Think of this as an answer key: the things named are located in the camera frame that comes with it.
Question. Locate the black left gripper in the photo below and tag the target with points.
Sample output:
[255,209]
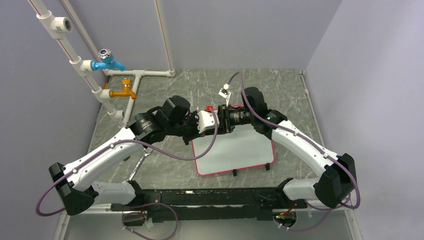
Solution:
[194,117]

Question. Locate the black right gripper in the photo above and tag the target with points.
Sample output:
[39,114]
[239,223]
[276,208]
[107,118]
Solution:
[223,116]

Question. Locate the pink framed whiteboard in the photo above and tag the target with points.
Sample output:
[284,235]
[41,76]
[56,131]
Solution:
[241,149]

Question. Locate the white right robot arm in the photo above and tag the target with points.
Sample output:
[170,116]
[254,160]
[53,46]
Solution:
[336,174]

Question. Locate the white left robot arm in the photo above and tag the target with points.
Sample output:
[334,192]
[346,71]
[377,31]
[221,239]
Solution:
[76,182]

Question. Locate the silver combination wrench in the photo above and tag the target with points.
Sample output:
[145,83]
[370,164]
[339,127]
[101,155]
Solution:
[145,154]

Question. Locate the orange brass faucet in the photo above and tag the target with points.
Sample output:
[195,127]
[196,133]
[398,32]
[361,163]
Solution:
[126,90]

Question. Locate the blue plastic faucet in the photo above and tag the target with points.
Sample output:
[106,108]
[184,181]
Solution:
[107,61]

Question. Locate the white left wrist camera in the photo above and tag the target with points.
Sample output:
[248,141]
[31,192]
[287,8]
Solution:
[207,119]

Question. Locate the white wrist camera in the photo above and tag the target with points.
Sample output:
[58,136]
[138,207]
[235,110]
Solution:
[225,93]
[207,119]

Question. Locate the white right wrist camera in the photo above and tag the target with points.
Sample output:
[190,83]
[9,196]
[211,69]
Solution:
[225,93]

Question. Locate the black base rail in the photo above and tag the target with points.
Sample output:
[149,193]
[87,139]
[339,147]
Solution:
[260,203]

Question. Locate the white PVC pipe frame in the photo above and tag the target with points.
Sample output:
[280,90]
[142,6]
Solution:
[118,104]

